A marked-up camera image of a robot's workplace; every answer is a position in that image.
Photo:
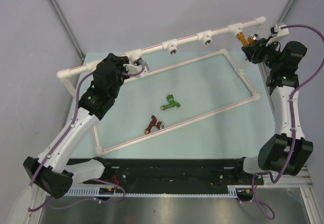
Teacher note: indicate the light blue table mat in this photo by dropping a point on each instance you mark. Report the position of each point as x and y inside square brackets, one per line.
[200, 88]

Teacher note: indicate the yellow water faucet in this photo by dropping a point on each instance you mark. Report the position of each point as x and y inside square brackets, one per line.
[252, 39]

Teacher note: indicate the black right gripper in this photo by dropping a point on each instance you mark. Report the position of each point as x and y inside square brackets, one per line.
[253, 52]

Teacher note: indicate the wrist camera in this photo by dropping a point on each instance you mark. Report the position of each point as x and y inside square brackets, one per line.
[138, 69]
[277, 32]

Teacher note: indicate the white PVC pipe frame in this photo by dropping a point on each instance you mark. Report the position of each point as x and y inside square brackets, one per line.
[171, 46]

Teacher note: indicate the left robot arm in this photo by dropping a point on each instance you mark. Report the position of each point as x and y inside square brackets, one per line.
[49, 170]

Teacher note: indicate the aluminium frame post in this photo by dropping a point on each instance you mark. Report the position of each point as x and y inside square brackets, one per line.
[66, 28]
[276, 13]

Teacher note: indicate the aluminium frame post right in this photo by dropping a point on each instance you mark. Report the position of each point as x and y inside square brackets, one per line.
[276, 13]

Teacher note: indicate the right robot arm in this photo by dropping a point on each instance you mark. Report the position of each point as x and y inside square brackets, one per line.
[287, 151]

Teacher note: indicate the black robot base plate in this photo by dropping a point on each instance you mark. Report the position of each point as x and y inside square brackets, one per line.
[179, 176]

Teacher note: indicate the green water faucet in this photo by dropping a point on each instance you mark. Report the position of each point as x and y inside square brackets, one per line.
[171, 103]

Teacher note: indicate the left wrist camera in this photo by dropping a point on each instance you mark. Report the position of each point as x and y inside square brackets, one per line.
[138, 69]

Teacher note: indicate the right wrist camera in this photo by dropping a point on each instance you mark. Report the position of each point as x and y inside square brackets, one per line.
[277, 32]

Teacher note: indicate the aluminium frame post left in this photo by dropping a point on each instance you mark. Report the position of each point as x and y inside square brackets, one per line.
[66, 28]

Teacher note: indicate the dark red water faucet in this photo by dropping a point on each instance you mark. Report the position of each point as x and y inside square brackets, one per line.
[154, 123]

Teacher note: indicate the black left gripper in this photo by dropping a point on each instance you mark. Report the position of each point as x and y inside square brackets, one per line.
[119, 61]

